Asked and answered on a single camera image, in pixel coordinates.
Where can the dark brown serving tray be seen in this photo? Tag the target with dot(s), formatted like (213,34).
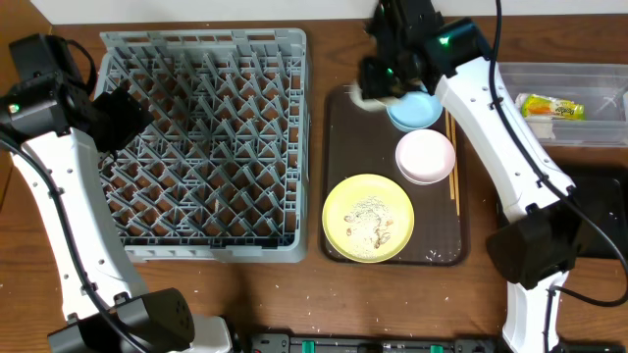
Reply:
(360,142)

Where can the yellow plate with crumbs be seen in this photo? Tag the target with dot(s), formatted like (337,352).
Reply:
(368,218)

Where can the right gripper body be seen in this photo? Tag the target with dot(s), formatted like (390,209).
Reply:
(375,78)

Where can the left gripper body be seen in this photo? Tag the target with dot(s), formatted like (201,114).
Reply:
(120,120)

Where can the wooden chopstick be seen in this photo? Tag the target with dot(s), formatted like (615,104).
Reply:
(449,156)
(455,173)

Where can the right wooden chopstick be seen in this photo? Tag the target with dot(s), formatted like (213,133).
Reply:
(455,173)

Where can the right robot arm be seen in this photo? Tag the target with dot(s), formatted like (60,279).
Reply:
(463,74)

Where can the pink plate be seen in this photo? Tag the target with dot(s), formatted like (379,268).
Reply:
(420,156)

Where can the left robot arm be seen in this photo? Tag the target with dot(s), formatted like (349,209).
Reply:
(57,130)

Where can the grey plastic dish rack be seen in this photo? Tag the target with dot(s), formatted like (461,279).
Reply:
(221,173)

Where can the cream white cup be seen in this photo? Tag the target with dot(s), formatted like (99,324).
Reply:
(367,104)

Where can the clear plastic waste bin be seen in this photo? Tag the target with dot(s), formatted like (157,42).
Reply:
(600,88)

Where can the light blue bowl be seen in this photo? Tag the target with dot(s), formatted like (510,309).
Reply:
(415,110)

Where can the left wooden chopstick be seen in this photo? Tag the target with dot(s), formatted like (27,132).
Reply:
(449,156)

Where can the foil snack wrapper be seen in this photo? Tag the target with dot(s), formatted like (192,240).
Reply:
(540,111)

